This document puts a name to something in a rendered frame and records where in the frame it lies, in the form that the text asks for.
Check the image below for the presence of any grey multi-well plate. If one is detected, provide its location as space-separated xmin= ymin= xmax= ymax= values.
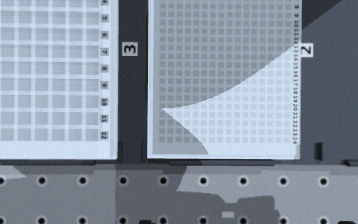
xmin=147 ymin=0 xmax=302 ymax=160

